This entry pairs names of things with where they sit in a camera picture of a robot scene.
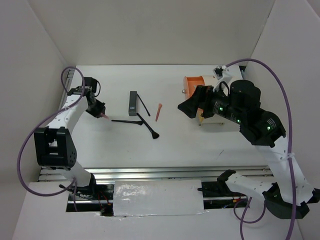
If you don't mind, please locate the dark grey rectangular makeup box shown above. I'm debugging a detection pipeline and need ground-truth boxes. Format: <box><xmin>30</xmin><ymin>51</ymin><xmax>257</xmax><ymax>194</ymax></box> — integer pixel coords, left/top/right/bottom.
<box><xmin>128</xmin><ymin>91</ymin><xmax>138</xmax><ymax>117</ymax></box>

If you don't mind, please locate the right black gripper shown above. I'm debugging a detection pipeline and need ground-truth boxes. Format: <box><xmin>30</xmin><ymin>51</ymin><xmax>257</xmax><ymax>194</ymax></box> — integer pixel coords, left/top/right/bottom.
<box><xmin>176</xmin><ymin>83</ymin><xmax>243</xmax><ymax>123</ymax></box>

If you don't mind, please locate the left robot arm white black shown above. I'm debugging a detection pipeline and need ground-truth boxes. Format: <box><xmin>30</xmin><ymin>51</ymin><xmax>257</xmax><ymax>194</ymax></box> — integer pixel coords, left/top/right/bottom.
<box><xmin>34</xmin><ymin>77</ymin><xmax>106</xmax><ymax>200</ymax></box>

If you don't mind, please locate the purple cable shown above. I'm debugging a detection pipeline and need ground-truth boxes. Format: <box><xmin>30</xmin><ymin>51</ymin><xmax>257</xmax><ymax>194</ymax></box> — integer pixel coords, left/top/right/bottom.
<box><xmin>18</xmin><ymin>66</ymin><xmax>87</xmax><ymax>212</ymax></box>
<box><xmin>226</xmin><ymin>58</ymin><xmax>301</xmax><ymax>240</ymax></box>

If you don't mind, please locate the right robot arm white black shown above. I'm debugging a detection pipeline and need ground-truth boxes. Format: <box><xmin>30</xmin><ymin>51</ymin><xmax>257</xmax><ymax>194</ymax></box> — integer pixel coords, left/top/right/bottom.
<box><xmin>177</xmin><ymin>80</ymin><xmax>320</xmax><ymax>220</ymax></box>

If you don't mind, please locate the coral orange makeup applicator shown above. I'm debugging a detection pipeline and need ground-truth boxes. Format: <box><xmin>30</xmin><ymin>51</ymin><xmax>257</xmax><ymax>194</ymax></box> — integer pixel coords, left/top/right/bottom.
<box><xmin>155</xmin><ymin>103</ymin><xmax>163</xmax><ymax>122</ymax></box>

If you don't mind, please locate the thin black eyeliner stick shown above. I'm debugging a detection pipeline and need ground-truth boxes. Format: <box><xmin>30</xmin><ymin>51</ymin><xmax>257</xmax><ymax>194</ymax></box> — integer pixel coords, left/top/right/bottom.
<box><xmin>137</xmin><ymin>93</ymin><xmax>151</xmax><ymax>117</ymax></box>

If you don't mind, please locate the orange top drawer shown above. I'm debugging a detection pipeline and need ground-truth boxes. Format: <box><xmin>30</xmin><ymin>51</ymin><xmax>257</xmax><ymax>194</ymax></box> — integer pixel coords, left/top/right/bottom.
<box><xmin>182</xmin><ymin>76</ymin><xmax>205</xmax><ymax>100</ymax></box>

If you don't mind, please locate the white cover sheet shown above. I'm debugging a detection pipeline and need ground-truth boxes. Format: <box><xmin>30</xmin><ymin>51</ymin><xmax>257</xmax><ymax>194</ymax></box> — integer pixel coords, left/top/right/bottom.
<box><xmin>113</xmin><ymin>179</ymin><xmax>205</xmax><ymax>217</ymax></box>

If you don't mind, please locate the black brush lying diagonal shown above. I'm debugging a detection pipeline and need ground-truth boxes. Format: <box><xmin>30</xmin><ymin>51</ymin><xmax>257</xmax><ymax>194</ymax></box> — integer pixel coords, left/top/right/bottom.
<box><xmin>136</xmin><ymin>113</ymin><xmax>160</xmax><ymax>140</ymax></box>

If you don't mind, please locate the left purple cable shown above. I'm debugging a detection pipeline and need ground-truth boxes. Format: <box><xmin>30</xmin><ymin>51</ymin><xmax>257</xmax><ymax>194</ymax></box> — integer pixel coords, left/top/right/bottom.
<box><xmin>18</xmin><ymin>66</ymin><xmax>87</xmax><ymax>212</ymax></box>

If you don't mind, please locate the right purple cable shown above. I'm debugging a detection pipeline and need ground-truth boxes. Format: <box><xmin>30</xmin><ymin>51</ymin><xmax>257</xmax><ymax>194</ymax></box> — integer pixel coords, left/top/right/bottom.
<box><xmin>226</xmin><ymin>58</ymin><xmax>301</xmax><ymax>240</ymax></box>

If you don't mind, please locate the aluminium rail frame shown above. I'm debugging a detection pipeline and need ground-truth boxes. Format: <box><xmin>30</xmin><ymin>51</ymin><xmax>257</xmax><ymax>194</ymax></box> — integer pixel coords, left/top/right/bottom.
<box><xmin>37</xmin><ymin>67</ymin><xmax>280</xmax><ymax>203</ymax></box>

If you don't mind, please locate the pink makeup spatula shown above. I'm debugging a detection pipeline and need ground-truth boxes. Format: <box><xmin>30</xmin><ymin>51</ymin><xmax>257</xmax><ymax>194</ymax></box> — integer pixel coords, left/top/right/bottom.
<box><xmin>100</xmin><ymin>113</ymin><xmax>109</xmax><ymax>120</ymax></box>

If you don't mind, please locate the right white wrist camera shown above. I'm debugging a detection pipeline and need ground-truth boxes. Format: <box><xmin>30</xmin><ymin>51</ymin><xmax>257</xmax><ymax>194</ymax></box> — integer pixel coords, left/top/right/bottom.
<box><xmin>213</xmin><ymin>65</ymin><xmax>235</xmax><ymax>88</ymax></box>

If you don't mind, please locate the black brush lying horizontal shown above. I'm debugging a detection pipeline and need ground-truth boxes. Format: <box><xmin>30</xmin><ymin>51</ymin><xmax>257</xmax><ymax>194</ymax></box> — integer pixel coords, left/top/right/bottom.
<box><xmin>112</xmin><ymin>119</ymin><xmax>144</xmax><ymax>126</ymax></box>

